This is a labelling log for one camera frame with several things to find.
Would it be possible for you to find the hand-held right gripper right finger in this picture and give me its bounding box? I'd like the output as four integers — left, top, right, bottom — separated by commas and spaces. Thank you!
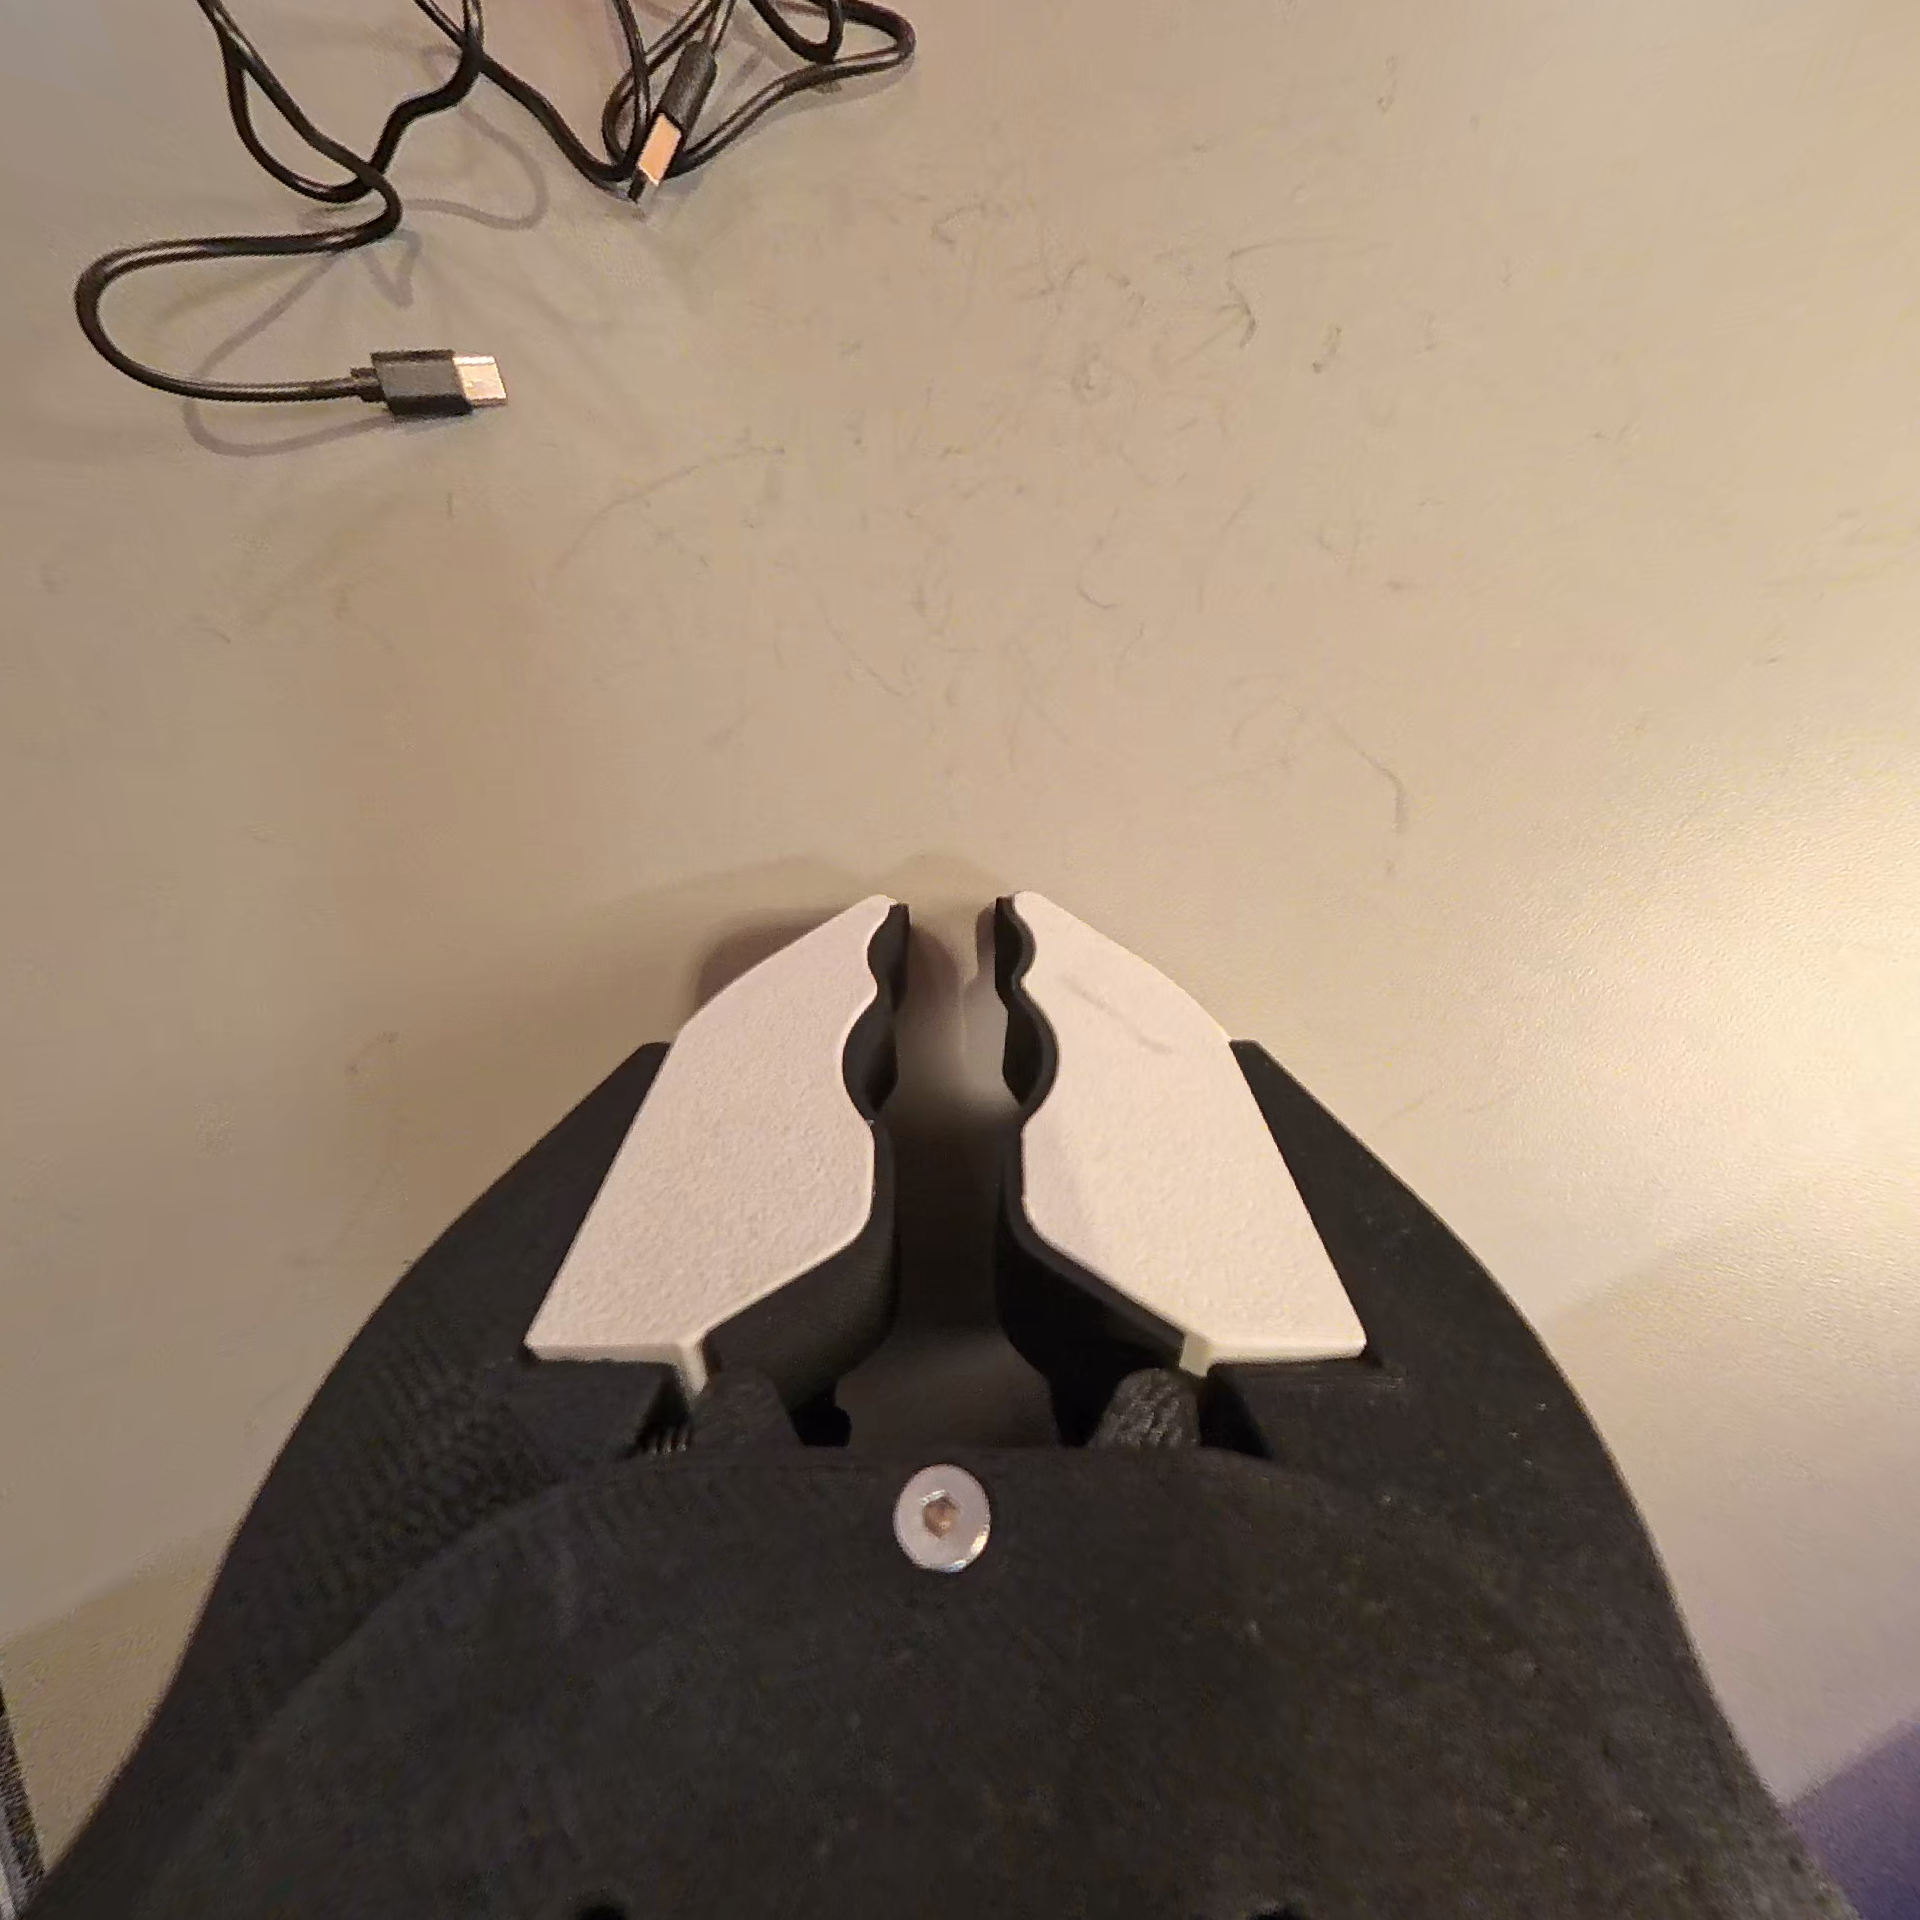
994, 891, 1371, 1376

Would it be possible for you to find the black usb-c cable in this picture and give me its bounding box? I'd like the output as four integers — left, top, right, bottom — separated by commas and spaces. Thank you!
70, 0, 919, 425

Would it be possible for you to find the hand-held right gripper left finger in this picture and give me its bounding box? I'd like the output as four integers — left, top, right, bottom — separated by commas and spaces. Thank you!
523, 893, 916, 1392

